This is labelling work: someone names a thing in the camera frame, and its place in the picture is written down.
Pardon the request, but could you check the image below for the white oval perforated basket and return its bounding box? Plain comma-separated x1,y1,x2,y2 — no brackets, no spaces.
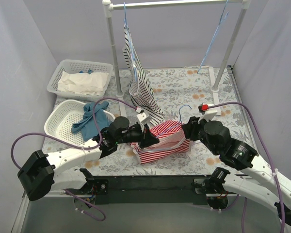
44,100,115,145

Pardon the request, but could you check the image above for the floral table mat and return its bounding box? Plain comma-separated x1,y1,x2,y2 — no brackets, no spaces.
55,67,255,176

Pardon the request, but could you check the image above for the black white striped tank top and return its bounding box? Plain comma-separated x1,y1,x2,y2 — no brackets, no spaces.
122,30,164,126

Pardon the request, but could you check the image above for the white rectangular basket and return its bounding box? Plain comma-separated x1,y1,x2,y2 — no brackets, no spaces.
47,59,113,101

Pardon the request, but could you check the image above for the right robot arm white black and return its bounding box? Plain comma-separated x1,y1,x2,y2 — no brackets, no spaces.
182,116,291,226

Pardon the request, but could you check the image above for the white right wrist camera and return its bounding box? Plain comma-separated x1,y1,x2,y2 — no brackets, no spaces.
198,103,218,123

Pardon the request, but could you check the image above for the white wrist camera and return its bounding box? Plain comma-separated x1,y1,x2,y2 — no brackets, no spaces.
198,103,218,123
136,107,151,131

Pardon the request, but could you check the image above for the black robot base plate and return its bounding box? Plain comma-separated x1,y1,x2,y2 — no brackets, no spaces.
75,173,233,206

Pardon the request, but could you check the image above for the white clothes rack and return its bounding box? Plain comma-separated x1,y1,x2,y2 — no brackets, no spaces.
102,0,251,116

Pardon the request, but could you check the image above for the red white striped tank top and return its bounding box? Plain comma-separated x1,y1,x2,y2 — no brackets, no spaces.
130,120,191,165

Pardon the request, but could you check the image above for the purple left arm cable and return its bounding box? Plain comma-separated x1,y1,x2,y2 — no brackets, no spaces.
11,97,141,170

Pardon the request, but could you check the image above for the white folded cloth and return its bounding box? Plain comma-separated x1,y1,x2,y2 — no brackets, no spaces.
57,71,109,96

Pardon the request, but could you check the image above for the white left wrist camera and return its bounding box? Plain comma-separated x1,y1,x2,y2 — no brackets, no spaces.
136,107,151,131

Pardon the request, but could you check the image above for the blue wire hanger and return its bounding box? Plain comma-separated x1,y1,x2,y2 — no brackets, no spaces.
145,104,196,153
197,0,229,73

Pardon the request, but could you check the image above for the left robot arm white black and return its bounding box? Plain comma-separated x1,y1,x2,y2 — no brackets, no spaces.
17,116,159,201

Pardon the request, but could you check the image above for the blue hanger with striped top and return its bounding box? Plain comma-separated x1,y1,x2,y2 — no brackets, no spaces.
123,2,138,83

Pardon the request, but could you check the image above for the blue garment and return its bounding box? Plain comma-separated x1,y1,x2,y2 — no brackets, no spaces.
71,101,109,141

